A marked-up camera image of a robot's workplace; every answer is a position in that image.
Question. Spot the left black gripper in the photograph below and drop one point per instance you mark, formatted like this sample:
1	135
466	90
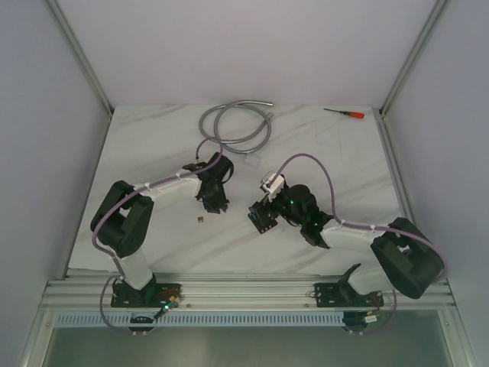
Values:
213	196

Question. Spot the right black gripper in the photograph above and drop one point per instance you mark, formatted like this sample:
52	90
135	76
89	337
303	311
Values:
283	192

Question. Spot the black fuse box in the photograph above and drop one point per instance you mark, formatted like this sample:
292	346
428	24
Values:
266	219

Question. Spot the clear plastic fuse box cover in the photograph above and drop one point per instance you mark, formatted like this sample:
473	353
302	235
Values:
252	160

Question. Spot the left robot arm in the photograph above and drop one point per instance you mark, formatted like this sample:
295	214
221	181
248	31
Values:
120	224

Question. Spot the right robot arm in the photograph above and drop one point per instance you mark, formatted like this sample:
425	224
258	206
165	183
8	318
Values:
403	259

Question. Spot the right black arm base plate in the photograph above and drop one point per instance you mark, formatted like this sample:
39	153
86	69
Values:
343	295

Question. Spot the red handled screwdriver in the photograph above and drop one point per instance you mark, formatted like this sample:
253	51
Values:
354	115

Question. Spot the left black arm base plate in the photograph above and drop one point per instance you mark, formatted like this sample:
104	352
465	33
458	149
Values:
154	296

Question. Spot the perforated cable duct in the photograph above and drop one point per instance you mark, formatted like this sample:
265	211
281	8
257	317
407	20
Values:
212	318

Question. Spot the aluminium rail frame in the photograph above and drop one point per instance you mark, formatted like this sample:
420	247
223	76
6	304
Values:
80	290

